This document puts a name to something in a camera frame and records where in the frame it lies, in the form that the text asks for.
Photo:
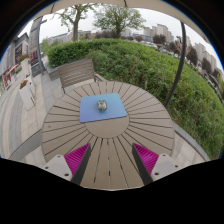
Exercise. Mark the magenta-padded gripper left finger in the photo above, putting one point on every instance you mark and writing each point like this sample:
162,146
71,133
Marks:
77,159

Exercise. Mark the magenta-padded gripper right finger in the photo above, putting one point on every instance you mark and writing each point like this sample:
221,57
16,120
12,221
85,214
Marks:
146,159

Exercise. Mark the transparent green computer mouse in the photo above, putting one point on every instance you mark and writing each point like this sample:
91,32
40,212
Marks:
102,105

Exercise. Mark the blue rectangular mouse pad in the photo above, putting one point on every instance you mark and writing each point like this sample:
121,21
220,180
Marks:
88,111

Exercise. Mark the white planter box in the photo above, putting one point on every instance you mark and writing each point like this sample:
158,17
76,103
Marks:
26,95

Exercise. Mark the slatted brown outdoor chair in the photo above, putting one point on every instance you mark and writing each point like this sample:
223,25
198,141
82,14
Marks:
76,71

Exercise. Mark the dark curved parasol pole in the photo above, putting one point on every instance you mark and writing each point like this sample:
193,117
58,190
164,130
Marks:
180,63

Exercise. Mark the group of apartment buildings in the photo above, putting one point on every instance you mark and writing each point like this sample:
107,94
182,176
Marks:
200,50

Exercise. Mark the grey sign pillar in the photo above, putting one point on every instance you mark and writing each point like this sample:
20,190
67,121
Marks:
34,43

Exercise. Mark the sparse-leaved tree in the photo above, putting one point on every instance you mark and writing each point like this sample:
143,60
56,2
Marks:
76,26

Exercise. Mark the dense green tree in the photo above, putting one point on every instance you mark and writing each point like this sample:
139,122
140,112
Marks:
118,20

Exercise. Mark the beige parasol canopy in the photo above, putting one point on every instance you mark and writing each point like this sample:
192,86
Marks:
150,5

